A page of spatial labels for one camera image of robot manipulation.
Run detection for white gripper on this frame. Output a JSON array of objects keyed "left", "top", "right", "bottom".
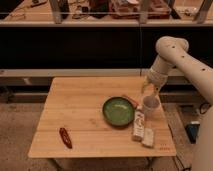
[{"left": 141, "top": 69, "right": 168, "bottom": 98}]

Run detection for green ceramic bowl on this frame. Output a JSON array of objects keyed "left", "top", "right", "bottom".
[{"left": 102, "top": 97, "right": 135, "bottom": 126}]

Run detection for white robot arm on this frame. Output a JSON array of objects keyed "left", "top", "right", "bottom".
[{"left": 146, "top": 36, "right": 213, "bottom": 171}]

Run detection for orange snack packet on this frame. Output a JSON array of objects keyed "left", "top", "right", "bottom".
[{"left": 122, "top": 95, "right": 138, "bottom": 108}]

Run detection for white paper cup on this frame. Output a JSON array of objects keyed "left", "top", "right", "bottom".
[{"left": 142, "top": 96, "right": 160, "bottom": 115}]

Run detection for white sponge block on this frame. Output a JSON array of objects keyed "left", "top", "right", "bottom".
[{"left": 142, "top": 128, "right": 154, "bottom": 148}]

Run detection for red tray with items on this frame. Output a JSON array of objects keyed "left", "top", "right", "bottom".
[{"left": 110, "top": 0, "right": 171, "bottom": 19}]

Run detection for wooden table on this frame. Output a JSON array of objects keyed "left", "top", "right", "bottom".
[{"left": 28, "top": 77, "right": 176, "bottom": 159}]

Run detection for red chili pepper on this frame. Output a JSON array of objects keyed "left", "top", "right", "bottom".
[{"left": 59, "top": 128, "right": 72, "bottom": 149}]

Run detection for long wooden shelf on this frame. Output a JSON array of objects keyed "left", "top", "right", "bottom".
[{"left": 0, "top": 68, "right": 188, "bottom": 87}]

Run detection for black cable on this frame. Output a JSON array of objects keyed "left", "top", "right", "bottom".
[{"left": 173, "top": 101, "right": 213, "bottom": 171}]

